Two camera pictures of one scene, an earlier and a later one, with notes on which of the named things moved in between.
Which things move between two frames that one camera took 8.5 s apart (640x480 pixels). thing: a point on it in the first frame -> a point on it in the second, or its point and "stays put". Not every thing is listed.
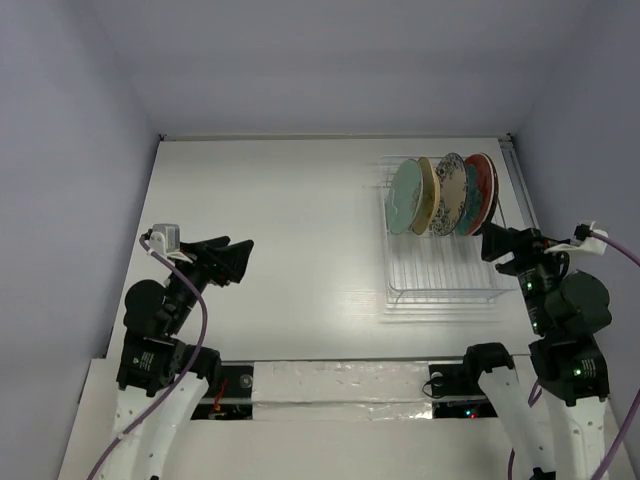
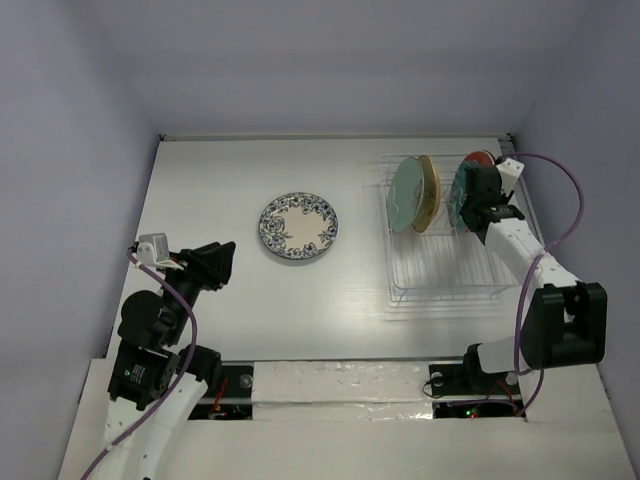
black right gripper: [516, 251] -> [480, 198]
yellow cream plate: [431, 197] stays put
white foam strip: [341, 390] stays put
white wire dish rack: [437, 269] stays put
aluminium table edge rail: [507, 144] stays put
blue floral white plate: [454, 189] -> [299, 226]
